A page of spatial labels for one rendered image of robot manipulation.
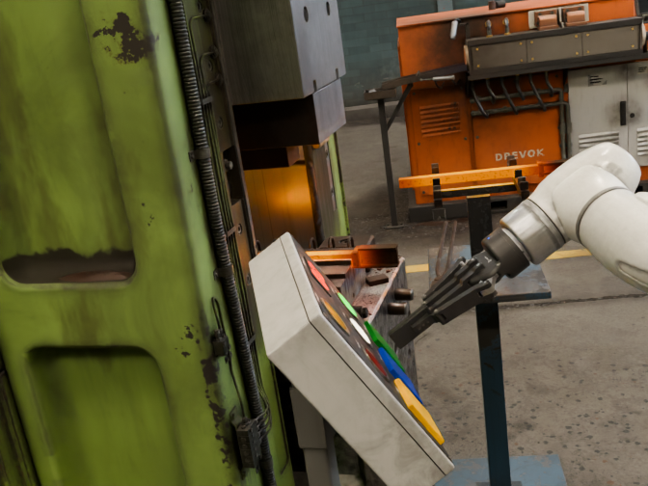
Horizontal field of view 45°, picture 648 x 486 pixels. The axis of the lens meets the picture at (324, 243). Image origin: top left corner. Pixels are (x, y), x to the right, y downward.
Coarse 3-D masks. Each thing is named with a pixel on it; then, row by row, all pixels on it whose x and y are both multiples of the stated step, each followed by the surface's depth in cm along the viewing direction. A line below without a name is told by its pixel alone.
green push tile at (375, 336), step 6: (366, 324) 122; (372, 330) 120; (372, 336) 118; (378, 336) 120; (378, 342) 116; (384, 342) 121; (384, 348) 117; (390, 348) 123; (390, 354) 117; (396, 360) 119; (402, 366) 120
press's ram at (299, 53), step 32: (224, 0) 137; (256, 0) 135; (288, 0) 133; (320, 0) 150; (224, 32) 139; (256, 32) 137; (288, 32) 135; (320, 32) 149; (256, 64) 139; (288, 64) 137; (320, 64) 148; (256, 96) 141; (288, 96) 139
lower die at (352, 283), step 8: (328, 248) 175; (336, 248) 174; (344, 248) 173; (352, 248) 173; (320, 264) 166; (328, 264) 165; (336, 264) 165; (344, 264) 164; (352, 264) 164; (328, 272) 161; (336, 272) 160; (344, 272) 160; (352, 272) 164; (360, 272) 170; (336, 280) 159; (344, 280) 158; (352, 280) 164; (360, 280) 170; (344, 288) 158; (352, 288) 164; (360, 288) 170; (344, 296) 158; (352, 296) 163
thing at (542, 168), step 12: (492, 168) 205; (504, 168) 203; (516, 168) 201; (528, 168) 201; (540, 168) 200; (552, 168) 201; (408, 180) 206; (420, 180) 205; (444, 180) 205; (456, 180) 204; (468, 180) 204
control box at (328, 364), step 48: (288, 240) 116; (288, 288) 101; (336, 288) 122; (288, 336) 89; (336, 336) 89; (336, 384) 91; (384, 384) 93; (384, 432) 94; (384, 480) 96; (432, 480) 97
